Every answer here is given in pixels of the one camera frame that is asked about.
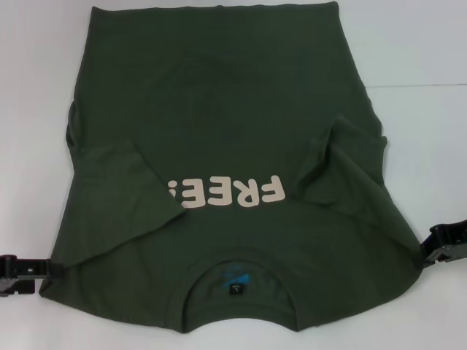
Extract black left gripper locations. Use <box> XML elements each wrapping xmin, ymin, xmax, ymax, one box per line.
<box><xmin>0</xmin><ymin>254</ymin><xmax>63</xmax><ymax>298</ymax></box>

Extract dark green FREE t-shirt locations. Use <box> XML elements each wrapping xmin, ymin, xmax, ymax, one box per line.
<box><xmin>38</xmin><ymin>1</ymin><xmax>426</xmax><ymax>328</ymax></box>

